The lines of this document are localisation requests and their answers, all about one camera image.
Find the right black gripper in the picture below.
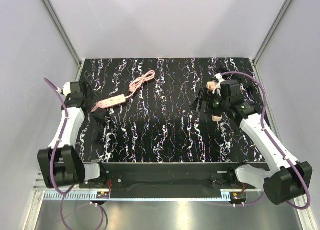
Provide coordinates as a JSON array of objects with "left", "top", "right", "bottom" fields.
[{"left": 188, "top": 87, "right": 230, "bottom": 118}]

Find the pink plug adapter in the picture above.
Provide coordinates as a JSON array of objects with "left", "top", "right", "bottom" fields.
[{"left": 206, "top": 81, "right": 217, "bottom": 93}]

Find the wooden red socket power strip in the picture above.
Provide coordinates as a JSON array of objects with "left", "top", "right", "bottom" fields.
[{"left": 211, "top": 115, "right": 223, "bottom": 123}]

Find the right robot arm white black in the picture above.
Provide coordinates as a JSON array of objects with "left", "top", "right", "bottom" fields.
[{"left": 190, "top": 80, "right": 313, "bottom": 207}]

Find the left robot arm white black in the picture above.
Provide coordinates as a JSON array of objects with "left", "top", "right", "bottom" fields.
[{"left": 37, "top": 78, "right": 108, "bottom": 192}]

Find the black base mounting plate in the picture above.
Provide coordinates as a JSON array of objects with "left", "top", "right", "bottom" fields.
[{"left": 79, "top": 162, "right": 249, "bottom": 190}]

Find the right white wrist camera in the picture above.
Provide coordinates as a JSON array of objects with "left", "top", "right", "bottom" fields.
[{"left": 212, "top": 73, "right": 226, "bottom": 95}]

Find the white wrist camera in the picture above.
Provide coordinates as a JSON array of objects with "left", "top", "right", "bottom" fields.
[
  {"left": 212, "top": 73, "right": 226, "bottom": 95},
  {"left": 56, "top": 82, "right": 71, "bottom": 97}
]

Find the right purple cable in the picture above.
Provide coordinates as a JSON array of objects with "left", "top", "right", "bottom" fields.
[{"left": 219, "top": 71, "right": 312, "bottom": 211}]

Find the purple cable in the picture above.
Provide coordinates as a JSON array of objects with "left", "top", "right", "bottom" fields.
[
  {"left": 219, "top": 71, "right": 312, "bottom": 211},
  {"left": 43, "top": 77, "right": 109, "bottom": 230}
]

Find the black coiled cable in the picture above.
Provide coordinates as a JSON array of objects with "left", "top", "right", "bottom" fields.
[{"left": 217, "top": 67, "right": 253, "bottom": 91}]

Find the pink coiled cord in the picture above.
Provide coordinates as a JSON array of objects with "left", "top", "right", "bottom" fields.
[{"left": 124, "top": 69, "right": 156, "bottom": 101}]

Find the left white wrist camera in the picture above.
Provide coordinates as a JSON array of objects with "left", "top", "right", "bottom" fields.
[{"left": 56, "top": 82, "right": 71, "bottom": 97}]

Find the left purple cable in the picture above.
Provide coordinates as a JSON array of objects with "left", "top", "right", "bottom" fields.
[{"left": 43, "top": 77, "right": 109, "bottom": 230}]

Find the grey slotted cable duct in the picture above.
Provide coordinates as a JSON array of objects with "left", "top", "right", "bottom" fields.
[{"left": 44, "top": 191, "right": 111, "bottom": 201}]

